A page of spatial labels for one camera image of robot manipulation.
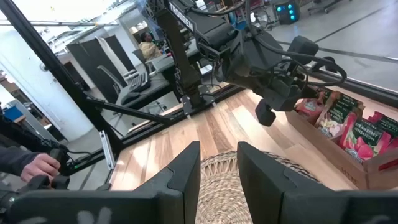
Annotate blue bin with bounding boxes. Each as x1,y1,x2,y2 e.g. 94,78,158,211
2,105,24,122

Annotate silver aluminium bracket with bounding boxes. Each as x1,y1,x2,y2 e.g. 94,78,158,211
98,130,116,171

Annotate grey desk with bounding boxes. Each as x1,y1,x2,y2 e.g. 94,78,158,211
114,46,200,108

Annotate person's hand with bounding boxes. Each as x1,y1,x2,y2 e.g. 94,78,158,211
20,152,62,184

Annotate grey office chair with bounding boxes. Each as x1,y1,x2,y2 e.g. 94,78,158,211
96,64,125,94

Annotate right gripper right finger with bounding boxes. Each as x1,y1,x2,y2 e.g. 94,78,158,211
236,141,330,224

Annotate wooden tea organizer box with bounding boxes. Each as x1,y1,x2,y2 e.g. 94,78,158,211
285,85,398,191

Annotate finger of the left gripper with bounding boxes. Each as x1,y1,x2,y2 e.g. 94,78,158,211
295,82,318,101

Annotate black metal rig frame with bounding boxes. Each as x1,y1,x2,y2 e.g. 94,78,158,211
0,0,398,175

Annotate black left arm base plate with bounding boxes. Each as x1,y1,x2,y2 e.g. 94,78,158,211
180,93,218,118

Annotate black keyboard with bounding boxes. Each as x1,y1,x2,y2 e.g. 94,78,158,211
127,71,152,93

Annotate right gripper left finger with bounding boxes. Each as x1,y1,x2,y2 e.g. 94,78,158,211
136,141,202,224

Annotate round woven straw placemat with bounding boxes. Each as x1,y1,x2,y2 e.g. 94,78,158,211
195,151,321,224

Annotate person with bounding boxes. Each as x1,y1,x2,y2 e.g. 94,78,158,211
139,32,164,62

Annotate orange peach tea packet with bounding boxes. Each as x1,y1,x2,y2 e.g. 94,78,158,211
294,90,327,125

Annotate black left camera cable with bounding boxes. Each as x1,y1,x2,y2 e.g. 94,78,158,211
309,46,348,88

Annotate red strawberry tea packet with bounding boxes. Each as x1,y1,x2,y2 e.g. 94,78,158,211
368,111,398,147
338,113,392,162

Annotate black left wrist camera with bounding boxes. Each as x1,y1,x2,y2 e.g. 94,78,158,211
254,98,277,128

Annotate black partition panel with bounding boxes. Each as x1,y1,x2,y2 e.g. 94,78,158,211
65,34,137,103

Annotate black computer blue lights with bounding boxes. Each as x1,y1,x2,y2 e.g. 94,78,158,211
273,0,301,26

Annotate beige vanilla tea packet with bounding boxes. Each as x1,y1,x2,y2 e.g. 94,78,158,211
317,91,364,139

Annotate person's forearm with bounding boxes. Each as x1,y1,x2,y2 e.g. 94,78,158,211
0,144,41,177

